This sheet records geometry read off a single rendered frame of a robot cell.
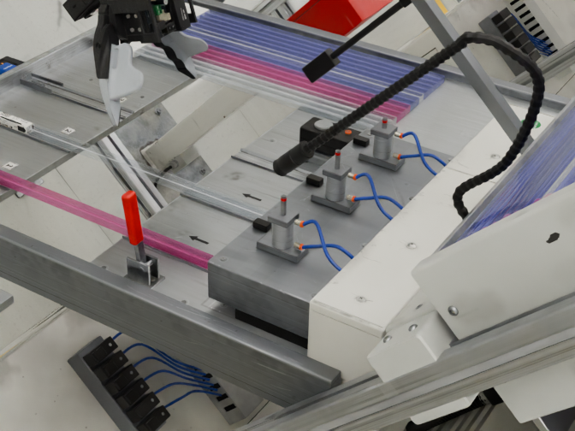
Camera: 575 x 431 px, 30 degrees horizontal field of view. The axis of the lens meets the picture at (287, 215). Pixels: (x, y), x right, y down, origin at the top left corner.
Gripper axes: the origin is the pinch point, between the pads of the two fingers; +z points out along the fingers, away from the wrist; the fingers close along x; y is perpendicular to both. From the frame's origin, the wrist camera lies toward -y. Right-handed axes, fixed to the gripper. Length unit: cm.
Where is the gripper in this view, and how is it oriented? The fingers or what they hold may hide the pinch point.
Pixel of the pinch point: (152, 103)
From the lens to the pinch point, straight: 130.1
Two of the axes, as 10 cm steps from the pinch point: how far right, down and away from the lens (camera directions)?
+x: 5.3, -4.6, 7.1
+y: 8.2, 0.6, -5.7
